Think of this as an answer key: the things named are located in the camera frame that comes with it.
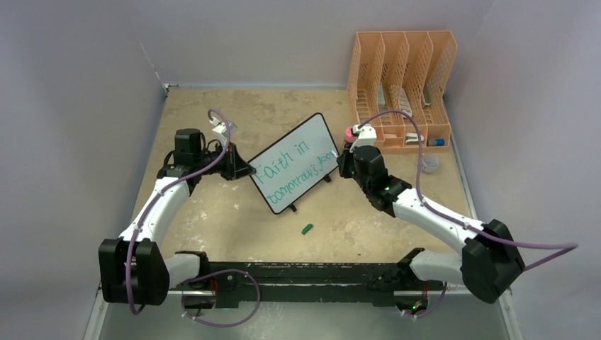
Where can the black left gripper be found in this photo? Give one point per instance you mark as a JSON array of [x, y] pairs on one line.
[[234, 167]]

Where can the white whiteboard black frame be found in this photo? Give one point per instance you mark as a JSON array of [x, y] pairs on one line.
[[295, 163]]

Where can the green marker cap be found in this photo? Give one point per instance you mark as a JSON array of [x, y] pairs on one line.
[[307, 228]]

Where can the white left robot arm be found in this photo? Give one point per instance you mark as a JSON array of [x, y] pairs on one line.
[[133, 270]]

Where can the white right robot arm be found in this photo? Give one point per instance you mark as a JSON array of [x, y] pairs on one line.
[[486, 261]]

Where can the pink cartoon bottle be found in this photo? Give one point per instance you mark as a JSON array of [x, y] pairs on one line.
[[349, 137]]

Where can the white stapler in organizer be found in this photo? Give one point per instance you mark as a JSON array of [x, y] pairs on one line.
[[413, 138]]

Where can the white long tool in organizer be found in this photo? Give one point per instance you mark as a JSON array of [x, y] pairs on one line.
[[404, 103]]

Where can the clear small plastic jar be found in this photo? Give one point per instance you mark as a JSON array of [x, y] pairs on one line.
[[430, 164]]

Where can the peach plastic file organizer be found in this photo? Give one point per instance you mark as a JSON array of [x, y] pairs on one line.
[[400, 77]]

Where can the blue capped item in organizer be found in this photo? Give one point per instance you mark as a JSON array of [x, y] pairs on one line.
[[437, 142]]

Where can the grey tool in organizer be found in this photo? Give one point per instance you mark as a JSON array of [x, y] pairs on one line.
[[426, 99]]

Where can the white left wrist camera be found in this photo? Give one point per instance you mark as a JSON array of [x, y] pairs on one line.
[[222, 130]]

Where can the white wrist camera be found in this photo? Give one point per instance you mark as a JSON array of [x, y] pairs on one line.
[[364, 135], [222, 130]]

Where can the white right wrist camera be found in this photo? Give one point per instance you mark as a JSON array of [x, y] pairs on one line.
[[364, 135]]

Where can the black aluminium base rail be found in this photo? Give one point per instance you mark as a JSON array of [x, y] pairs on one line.
[[235, 282]]

